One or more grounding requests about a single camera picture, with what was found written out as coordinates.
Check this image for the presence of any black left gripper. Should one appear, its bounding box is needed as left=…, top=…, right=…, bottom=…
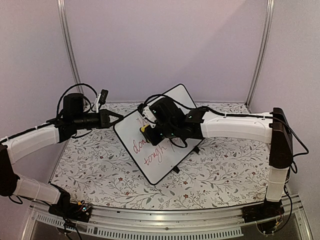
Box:
left=73, top=109, right=124, bottom=130

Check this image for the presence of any yellow black whiteboard eraser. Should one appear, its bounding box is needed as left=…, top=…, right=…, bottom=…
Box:
left=140, top=124, right=150, bottom=133

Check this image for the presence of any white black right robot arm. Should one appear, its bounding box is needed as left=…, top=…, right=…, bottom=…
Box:
left=138, top=94, right=294, bottom=218

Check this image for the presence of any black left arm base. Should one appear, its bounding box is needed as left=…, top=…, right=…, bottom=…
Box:
left=48, top=184, right=93, bottom=223

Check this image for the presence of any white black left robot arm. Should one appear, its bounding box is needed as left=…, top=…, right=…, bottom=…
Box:
left=0, top=90, right=124, bottom=217

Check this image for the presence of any black whiteboard stand foot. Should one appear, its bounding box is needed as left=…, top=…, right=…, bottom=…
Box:
left=193, top=146, right=200, bottom=155
left=172, top=166, right=180, bottom=174

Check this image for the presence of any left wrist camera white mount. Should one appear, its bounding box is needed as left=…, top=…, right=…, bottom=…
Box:
left=94, top=89, right=109, bottom=113

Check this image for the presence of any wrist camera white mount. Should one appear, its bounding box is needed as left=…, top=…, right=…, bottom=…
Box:
left=137, top=103, right=157, bottom=128
left=94, top=89, right=109, bottom=113

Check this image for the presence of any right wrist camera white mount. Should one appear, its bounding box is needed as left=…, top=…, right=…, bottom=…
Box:
left=137, top=103, right=157, bottom=128

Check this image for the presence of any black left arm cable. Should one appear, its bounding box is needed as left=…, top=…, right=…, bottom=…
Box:
left=56, top=83, right=100, bottom=118

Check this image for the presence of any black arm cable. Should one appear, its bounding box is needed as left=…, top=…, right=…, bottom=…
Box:
left=56, top=83, right=100, bottom=118
left=142, top=93, right=310, bottom=161

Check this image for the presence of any aluminium front rail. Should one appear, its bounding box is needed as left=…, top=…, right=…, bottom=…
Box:
left=21, top=194, right=313, bottom=240

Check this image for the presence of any aluminium corner post left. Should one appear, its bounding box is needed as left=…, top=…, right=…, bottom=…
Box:
left=56, top=0, right=88, bottom=106

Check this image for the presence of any aluminium corner post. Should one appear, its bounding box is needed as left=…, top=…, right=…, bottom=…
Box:
left=56, top=0, right=88, bottom=106
left=245, top=0, right=275, bottom=108

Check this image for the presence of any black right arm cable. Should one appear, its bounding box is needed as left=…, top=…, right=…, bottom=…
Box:
left=142, top=93, right=310, bottom=161

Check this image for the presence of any aluminium corner post right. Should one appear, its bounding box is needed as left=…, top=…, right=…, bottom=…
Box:
left=245, top=0, right=275, bottom=108

